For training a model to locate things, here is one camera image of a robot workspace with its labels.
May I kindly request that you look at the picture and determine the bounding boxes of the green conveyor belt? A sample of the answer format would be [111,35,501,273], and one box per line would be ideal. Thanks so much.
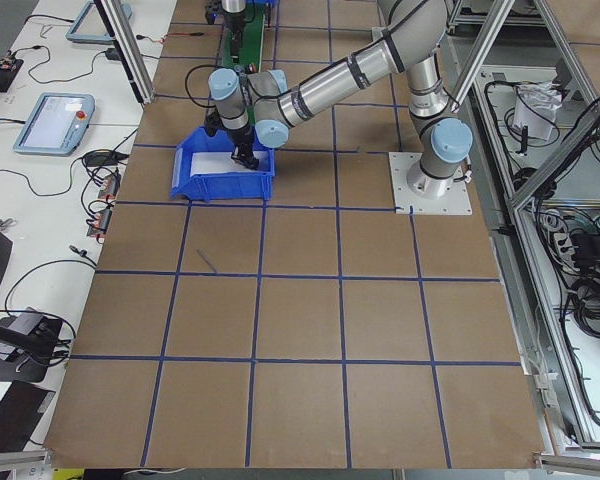
[214,4,267,126]

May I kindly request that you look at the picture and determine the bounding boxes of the left blue plastic bin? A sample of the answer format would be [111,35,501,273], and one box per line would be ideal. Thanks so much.
[171,127,275,202]

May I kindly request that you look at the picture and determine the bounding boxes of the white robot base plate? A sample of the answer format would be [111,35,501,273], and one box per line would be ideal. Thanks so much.
[388,152,472,216]

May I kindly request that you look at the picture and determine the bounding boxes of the white foam bin liner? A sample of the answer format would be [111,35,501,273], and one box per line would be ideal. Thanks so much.
[190,152,254,175]

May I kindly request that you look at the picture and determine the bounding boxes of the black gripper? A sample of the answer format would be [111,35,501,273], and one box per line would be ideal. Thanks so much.
[227,127,258,169]
[225,12,245,56]

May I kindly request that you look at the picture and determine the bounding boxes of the white crumpled bag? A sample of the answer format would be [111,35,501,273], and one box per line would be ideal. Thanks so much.
[512,82,562,141]

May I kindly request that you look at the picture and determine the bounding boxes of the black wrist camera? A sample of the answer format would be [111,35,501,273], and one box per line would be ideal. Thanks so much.
[203,110,223,137]

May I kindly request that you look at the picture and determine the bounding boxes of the aluminium frame post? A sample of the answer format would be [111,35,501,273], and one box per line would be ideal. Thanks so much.
[94,0,155,105]

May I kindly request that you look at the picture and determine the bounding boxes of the near teach pendant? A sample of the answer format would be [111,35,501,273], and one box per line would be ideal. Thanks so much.
[13,92,95,157]

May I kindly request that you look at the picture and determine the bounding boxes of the far teach pendant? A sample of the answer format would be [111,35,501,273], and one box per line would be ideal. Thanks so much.
[65,1,113,46]

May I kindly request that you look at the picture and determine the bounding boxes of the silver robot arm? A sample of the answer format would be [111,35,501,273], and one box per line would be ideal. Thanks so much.
[221,0,246,61]
[204,0,473,199]

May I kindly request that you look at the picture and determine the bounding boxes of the black monitor stand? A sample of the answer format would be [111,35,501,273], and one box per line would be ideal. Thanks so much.
[0,309,62,383]

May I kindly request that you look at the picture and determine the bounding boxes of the yellow push button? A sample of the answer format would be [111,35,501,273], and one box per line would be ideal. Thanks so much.
[237,157,259,170]

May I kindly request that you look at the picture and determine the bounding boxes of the teach pendant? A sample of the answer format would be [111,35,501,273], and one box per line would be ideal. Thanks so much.
[13,92,95,157]
[65,1,113,46]

